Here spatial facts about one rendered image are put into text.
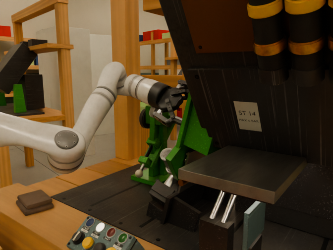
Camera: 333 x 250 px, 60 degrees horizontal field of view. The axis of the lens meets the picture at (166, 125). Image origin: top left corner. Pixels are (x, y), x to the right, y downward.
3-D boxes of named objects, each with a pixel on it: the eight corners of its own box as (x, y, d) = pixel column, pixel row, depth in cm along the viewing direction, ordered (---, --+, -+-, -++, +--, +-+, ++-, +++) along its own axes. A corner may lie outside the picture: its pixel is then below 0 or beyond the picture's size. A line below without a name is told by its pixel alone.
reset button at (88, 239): (88, 251, 61) (86, 248, 60) (82, 246, 62) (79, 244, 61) (96, 240, 62) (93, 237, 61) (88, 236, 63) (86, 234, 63)
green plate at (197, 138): (198, 176, 67) (223, 90, 60) (171, 161, 72) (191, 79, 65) (221, 164, 76) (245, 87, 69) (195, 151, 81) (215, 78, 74)
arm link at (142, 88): (171, 98, 93) (156, 93, 96) (161, 74, 84) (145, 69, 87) (154, 119, 90) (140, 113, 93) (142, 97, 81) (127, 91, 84)
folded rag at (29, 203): (54, 208, 84) (53, 198, 83) (25, 217, 79) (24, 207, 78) (43, 197, 91) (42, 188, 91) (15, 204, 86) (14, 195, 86)
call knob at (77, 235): (79, 245, 63) (76, 243, 62) (71, 241, 64) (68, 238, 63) (86, 234, 64) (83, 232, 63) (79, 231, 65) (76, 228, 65)
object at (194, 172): (273, 213, 40) (275, 192, 39) (177, 185, 49) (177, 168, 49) (322, 151, 70) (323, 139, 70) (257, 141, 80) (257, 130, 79)
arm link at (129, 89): (139, 108, 90) (133, 86, 84) (106, 93, 98) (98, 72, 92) (153, 95, 93) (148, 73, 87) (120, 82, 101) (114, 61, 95)
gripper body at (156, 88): (141, 95, 81) (167, 106, 76) (158, 75, 84) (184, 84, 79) (149, 111, 87) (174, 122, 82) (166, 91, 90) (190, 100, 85)
